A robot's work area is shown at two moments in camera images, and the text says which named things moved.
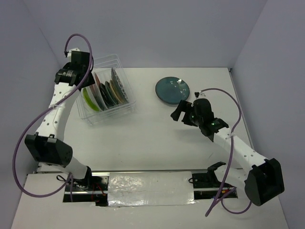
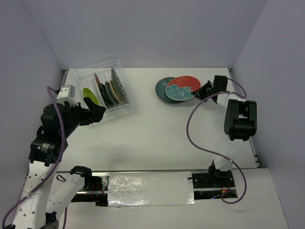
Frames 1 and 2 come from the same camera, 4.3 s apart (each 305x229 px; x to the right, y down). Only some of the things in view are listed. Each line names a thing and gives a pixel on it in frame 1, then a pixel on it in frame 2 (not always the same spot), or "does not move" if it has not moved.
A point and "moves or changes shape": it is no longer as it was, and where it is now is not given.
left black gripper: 91,81 -> 95,114
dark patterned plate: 116,80 does not move
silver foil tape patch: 150,188 does not move
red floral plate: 93,89 -> 180,88
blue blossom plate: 172,90 does not move
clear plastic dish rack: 110,97 does not move
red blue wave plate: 98,91 does not move
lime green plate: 88,100 moves or changes shape
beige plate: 116,92 does not move
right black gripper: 184,106 -> 200,93
